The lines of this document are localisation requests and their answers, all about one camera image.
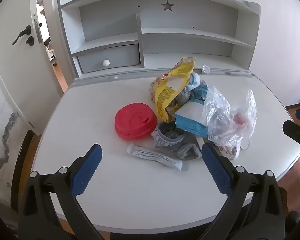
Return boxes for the white printed sachet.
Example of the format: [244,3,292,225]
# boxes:
[126,142,190,172]

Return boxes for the grey striped sock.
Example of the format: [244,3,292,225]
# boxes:
[154,122,202,161]

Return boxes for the red plastic lid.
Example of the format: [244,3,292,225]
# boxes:
[114,102,157,141]

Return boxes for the yellow snack bag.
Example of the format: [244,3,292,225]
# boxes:
[154,57,196,123]

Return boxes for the beige corn puffs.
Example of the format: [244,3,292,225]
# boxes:
[147,76,165,104]

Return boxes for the white sock teal trim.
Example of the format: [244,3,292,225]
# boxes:
[176,72,203,110]

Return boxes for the white door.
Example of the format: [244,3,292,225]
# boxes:
[0,0,65,136]

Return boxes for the black door handle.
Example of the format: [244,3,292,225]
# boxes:
[12,26,32,45]

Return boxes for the grey hutch drawer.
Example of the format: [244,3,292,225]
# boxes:
[77,44,140,73]

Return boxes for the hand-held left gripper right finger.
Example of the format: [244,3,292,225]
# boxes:
[201,142,287,240]

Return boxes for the grey white desk hutch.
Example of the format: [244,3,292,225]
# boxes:
[57,0,262,79]

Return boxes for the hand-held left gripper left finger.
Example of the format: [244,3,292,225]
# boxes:
[18,144,103,240]

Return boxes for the clear plastic bag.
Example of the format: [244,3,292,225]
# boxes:
[202,86,258,147]

